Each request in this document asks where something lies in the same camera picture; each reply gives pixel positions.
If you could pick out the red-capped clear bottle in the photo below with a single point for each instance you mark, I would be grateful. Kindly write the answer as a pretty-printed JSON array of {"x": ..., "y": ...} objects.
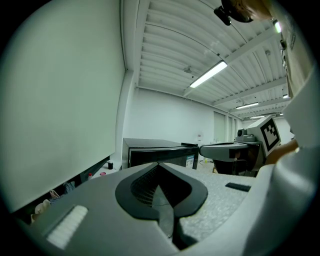
[{"x": 90, "y": 177}]

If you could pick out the black head-worn camera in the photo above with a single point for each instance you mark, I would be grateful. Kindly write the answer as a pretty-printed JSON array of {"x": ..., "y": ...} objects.
[{"x": 232, "y": 10}]

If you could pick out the black mini fridge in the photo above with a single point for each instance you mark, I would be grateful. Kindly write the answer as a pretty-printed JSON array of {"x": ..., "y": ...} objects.
[{"x": 150, "y": 142}]

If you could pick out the white roller blind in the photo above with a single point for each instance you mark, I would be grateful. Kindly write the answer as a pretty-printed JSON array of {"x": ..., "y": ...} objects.
[{"x": 62, "y": 100}]

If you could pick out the long ceiling light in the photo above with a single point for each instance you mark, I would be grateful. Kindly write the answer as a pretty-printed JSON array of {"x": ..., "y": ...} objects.
[
  {"x": 208, "y": 74},
  {"x": 257, "y": 117},
  {"x": 247, "y": 105}
]

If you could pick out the round ceiling smoke detector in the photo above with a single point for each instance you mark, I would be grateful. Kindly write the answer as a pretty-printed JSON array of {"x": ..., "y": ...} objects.
[{"x": 188, "y": 70}]

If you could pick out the black cup white lid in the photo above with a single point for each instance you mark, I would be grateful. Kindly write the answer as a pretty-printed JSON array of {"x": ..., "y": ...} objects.
[{"x": 110, "y": 166}]

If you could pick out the person's right forearm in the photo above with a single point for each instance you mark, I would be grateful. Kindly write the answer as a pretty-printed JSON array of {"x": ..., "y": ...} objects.
[{"x": 282, "y": 151}]

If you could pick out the beige printed t-shirt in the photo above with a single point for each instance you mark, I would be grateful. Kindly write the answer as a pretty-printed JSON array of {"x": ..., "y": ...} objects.
[{"x": 300, "y": 120}]

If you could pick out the yellow green small object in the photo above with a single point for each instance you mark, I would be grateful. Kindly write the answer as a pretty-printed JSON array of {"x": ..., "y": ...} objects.
[{"x": 205, "y": 160}]

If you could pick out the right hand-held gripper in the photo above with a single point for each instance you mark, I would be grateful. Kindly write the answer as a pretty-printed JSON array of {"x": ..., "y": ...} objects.
[{"x": 268, "y": 136}]

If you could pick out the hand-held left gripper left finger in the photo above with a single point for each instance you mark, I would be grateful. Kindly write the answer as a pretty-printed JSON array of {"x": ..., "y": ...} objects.
[{"x": 100, "y": 212}]

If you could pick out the white ledge with black edge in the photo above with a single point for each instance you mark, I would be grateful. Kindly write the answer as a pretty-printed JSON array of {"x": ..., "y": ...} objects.
[{"x": 117, "y": 169}]

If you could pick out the pink round lid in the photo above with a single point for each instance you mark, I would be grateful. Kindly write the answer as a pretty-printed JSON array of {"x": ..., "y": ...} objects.
[{"x": 103, "y": 173}]

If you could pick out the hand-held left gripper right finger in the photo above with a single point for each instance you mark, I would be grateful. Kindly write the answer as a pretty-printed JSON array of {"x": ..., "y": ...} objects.
[{"x": 220, "y": 200}]

